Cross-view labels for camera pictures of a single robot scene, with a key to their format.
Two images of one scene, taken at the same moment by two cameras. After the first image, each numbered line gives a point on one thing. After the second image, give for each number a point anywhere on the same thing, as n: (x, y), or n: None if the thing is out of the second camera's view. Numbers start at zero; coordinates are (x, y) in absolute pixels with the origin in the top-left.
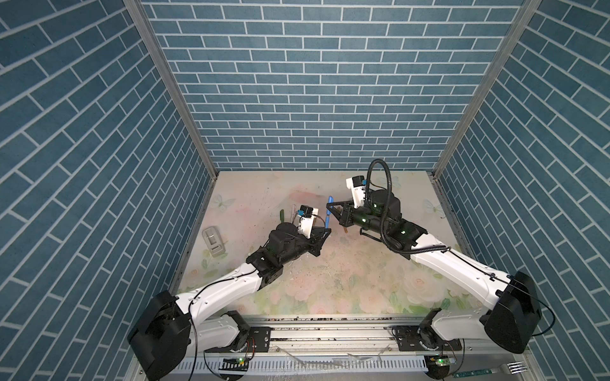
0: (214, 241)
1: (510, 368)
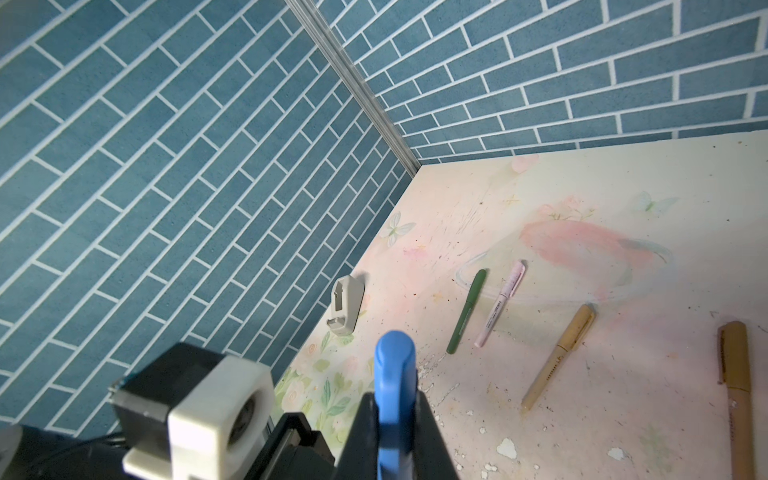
0: (346, 299)
1: None
